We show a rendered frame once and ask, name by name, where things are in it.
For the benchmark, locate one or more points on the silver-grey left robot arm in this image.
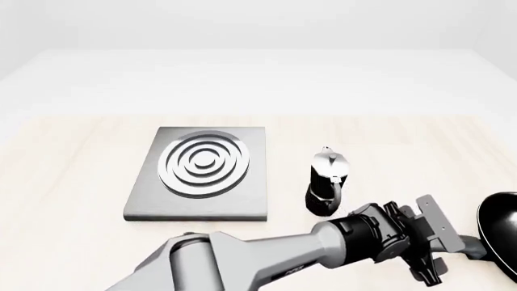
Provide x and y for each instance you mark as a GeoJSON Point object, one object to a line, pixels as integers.
{"type": "Point", "coordinates": [258, 257]}

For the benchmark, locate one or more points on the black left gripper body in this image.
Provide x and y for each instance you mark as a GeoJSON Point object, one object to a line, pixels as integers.
{"type": "Point", "coordinates": [416, 242]}

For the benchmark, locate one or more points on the black and silver moka pot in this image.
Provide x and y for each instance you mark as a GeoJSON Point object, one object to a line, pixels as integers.
{"type": "Point", "coordinates": [323, 188]}

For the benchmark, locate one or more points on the flat grey stove plate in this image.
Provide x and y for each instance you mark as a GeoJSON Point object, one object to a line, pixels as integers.
{"type": "Point", "coordinates": [202, 200]}

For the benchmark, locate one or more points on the black frying pan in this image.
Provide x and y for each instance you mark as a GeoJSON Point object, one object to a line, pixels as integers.
{"type": "Point", "coordinates": [498, 224]}

